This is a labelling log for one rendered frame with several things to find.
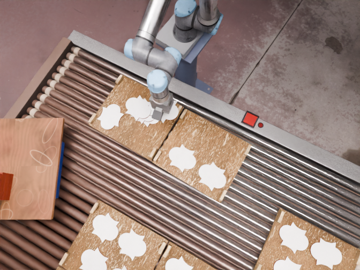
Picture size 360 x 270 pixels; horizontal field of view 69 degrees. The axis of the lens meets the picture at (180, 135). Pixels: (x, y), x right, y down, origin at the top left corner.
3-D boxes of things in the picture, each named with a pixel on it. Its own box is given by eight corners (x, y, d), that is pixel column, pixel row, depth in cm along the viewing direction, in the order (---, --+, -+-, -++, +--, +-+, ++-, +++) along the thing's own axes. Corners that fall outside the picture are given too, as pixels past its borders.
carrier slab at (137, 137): (122, 75, 153) (122, 74, 151) (184, 107, 146) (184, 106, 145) (89, 125, 145) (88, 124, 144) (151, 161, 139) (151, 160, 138)
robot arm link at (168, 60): (156, 39, 101) (144, 62, 98) (183, 49, 99) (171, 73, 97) (158, 51, 108) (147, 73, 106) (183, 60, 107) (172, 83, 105)
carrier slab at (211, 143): (185, 109, 146) (185, 108, 145) (251, 145, 140) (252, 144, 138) (152, 162, 139) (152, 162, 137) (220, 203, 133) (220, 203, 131)
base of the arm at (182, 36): (178, 18, 162) (178, 6, 153) (201, 27, 160) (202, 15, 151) (168, 37, 158) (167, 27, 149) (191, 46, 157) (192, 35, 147)
